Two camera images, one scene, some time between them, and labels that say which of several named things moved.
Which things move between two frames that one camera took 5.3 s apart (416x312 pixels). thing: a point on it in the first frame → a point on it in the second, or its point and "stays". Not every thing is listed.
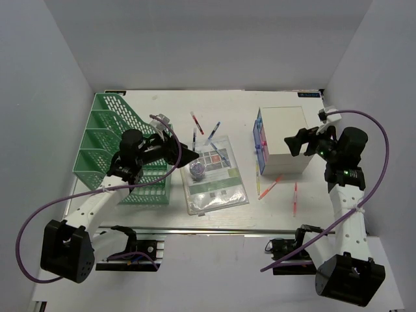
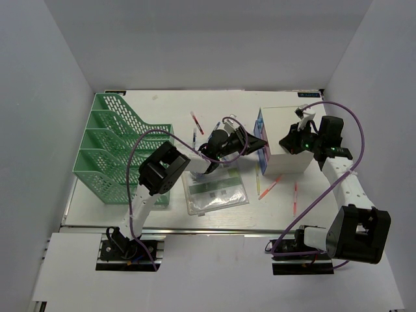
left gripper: (169, 147) → (254, 143)
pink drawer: (265, 145) stays
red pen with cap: (197, 123) stays
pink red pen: (294, 205) stays
